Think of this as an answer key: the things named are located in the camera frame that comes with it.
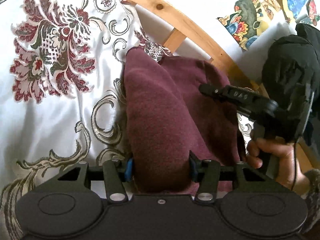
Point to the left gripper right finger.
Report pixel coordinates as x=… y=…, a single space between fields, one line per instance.
x=194 y=166

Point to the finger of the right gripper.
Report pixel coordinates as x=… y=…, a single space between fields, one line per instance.
x=213 y=92

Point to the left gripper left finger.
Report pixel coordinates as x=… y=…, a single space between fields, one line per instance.
x=128 y=175

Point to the maroon sweater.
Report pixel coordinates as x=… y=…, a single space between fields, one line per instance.
x=168 y=118

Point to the person's right hand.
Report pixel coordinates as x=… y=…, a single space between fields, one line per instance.
x=283 y=163

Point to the black padded jacket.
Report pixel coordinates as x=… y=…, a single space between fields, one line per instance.
x=291 y=60

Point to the yellow colourful comic poster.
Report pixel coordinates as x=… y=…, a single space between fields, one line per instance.
x=251 y=18

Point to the floral white bedspread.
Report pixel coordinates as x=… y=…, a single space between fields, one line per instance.
x=63 y=100

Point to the wooden bed frame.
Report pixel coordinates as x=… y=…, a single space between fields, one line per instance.
x=184 y=27

